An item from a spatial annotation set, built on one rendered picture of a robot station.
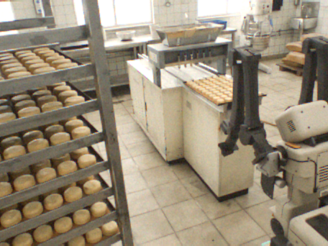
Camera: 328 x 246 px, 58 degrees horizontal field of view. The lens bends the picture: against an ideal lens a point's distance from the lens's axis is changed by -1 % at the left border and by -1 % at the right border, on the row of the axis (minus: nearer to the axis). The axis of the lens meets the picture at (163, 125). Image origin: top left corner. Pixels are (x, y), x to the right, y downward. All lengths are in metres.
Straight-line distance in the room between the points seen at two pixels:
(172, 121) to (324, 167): 1.65
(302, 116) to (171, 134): 1.68
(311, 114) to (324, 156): 0.19
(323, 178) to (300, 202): 0.17
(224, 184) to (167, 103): 0.87
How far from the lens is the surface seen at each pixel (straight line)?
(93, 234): 1.03
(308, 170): 1.42
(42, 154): 0.78
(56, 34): 0.71
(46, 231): 0.96
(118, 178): 0.85
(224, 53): 2.92
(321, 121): 1.45
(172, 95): 2.71
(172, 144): 2.92
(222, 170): 2.39
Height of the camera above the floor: 1.67
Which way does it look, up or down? 25 degrees down
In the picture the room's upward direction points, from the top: 4 degrees counter-clockwise
